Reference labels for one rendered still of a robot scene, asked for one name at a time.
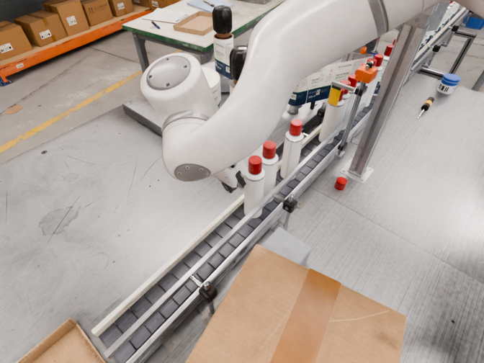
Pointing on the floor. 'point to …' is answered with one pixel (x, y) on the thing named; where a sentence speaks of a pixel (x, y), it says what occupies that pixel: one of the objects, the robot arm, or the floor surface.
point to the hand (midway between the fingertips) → (230, 183)
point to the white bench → (239, 15)
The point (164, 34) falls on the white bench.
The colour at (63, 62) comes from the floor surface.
